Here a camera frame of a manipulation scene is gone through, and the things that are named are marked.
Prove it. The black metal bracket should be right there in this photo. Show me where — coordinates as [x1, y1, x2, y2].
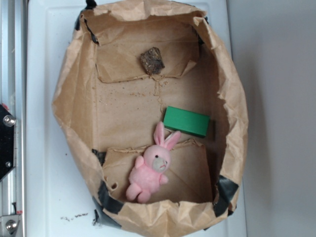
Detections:
[0, 104, 16, 181]

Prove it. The aluminium frame rail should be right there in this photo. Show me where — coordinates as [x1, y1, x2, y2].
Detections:
[0, 0, 28, 237]

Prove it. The green rectangular block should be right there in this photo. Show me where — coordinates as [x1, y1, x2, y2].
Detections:
[163, 106, 210, 138]

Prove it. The brown rough rock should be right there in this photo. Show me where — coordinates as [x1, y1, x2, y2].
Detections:
[140, 47, 165, 75]

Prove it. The pink plush bunny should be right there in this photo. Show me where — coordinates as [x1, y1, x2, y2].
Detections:
[126, 121, 181, 203]

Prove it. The brown paper bag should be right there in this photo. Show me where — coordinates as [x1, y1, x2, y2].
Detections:
[52, 0, 248, 237]

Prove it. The silver corner bracket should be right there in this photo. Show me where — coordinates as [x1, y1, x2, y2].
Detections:
[0, 215, 23, 237]

